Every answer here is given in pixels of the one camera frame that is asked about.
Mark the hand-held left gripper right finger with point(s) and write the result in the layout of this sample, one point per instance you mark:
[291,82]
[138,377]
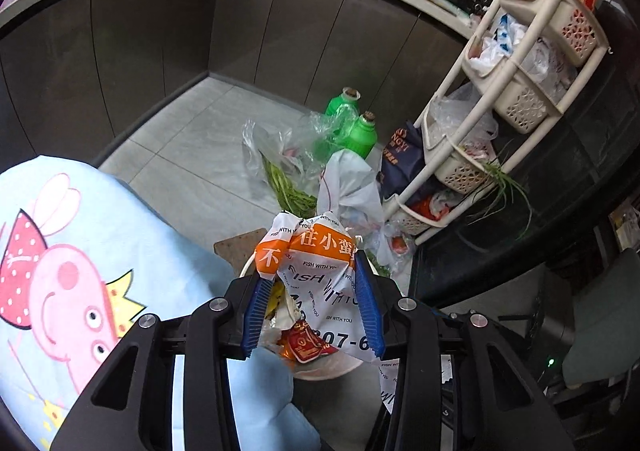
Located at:
[371,313]

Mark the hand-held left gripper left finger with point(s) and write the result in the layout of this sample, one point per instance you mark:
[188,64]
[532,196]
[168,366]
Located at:
[255,318]

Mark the yellow wrapper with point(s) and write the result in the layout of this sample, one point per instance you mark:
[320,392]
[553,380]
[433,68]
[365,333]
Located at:
[276,301]

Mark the red white sauce packet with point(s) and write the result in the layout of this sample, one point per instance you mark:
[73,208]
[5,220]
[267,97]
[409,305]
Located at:
[302,343]

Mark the white orange paper bag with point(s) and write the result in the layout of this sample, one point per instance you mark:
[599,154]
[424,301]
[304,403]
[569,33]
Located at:
[320,276]

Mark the brown perforated board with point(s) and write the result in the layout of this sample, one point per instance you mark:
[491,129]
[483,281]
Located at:
[235,248]

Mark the clear bag with tomato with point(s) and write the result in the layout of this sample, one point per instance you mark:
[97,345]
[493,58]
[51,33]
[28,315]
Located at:
[398,246]

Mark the red white plastic bag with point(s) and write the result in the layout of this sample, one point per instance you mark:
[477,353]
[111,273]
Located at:
[435,206]

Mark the clear bag of green beans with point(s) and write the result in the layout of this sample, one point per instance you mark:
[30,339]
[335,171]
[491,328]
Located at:
[285,181]

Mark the navy shopping bag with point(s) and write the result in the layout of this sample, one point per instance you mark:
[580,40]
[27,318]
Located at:
[400,161]

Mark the green plastic bottle right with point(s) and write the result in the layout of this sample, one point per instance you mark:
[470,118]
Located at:
[362,136]

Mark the green plastic bottle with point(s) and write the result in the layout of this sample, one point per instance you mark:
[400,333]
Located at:
[362,136]
[337,108]

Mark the green chives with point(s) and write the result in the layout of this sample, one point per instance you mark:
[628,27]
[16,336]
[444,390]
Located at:
[500,176]

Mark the blue cartoon printed tablecloth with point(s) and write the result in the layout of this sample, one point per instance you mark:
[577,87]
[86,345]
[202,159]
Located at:
[75,241]

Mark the green plastic bottle left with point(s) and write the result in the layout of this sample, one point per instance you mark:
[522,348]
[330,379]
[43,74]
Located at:
[337,108]

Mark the clear plastic bag in rack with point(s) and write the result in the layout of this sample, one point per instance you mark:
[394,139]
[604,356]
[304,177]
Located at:
[465,116]

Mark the black table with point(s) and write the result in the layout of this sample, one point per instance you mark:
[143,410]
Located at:
[575,171]

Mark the beige plastic shelf rack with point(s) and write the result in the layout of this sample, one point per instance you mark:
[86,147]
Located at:
[525,103]

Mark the dark kitchen cabinets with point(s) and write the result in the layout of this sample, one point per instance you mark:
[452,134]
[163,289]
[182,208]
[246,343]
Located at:
[150,41]

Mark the white plastic bags in rack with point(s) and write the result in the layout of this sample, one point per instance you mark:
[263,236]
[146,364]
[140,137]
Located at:
[540,61]

